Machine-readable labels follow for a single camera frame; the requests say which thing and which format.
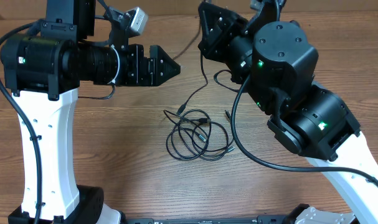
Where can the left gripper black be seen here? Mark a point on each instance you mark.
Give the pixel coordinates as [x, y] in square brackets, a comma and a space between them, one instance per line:
[150, 77]

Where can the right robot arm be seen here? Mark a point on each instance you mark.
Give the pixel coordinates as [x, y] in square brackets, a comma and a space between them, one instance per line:
[274, 63]

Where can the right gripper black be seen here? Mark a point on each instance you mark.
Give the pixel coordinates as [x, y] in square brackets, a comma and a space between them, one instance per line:
[211, 33]

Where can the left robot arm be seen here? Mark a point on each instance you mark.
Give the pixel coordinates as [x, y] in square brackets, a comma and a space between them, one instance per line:
[44, 63]

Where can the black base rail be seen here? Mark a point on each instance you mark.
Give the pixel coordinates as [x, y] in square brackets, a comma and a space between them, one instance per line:
[261, 219]

